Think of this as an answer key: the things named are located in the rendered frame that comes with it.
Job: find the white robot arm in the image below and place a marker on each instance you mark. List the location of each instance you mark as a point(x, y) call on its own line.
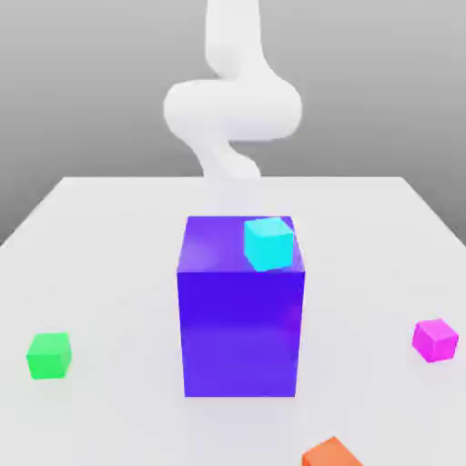
point(233, 109)

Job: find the small cyan cube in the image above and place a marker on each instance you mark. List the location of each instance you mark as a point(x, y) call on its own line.
point(268, 245)

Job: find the small green cube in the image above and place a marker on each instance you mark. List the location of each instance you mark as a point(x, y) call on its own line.
point(48, 356)

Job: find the small magenta cube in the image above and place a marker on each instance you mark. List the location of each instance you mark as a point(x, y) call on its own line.
point(434, 341)

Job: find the small orange cube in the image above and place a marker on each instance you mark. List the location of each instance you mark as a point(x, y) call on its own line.
point(329, 455)

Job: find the large purple box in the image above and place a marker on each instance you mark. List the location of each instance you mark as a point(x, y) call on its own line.
point(238, 327)

